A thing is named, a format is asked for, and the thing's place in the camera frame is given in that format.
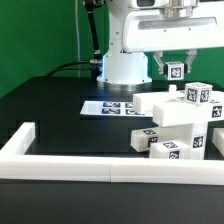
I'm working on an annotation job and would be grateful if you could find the white chair back frame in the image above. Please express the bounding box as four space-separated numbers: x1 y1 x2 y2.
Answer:
133 89 224 127

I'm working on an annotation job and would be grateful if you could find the black robot cable hose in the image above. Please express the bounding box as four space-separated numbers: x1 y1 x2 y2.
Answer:
45 0 103 78

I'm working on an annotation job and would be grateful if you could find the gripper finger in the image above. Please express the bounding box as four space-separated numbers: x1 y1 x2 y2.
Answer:
184 49 197 73
153 51 168 75

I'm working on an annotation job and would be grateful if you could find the thin white hanging cable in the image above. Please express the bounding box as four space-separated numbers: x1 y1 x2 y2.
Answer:
76 0 82 78

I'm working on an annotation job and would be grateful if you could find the white chair seat block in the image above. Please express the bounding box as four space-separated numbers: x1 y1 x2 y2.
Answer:
160 122 208 160

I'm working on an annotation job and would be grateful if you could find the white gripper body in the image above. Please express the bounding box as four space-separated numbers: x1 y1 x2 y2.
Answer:
122 1 224 52

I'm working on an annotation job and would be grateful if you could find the white U-shaped fence frame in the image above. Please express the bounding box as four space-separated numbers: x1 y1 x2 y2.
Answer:
0 122 224 186

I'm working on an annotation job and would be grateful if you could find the white paper marker sheet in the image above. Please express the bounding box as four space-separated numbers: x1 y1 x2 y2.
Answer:
80 101 152 117

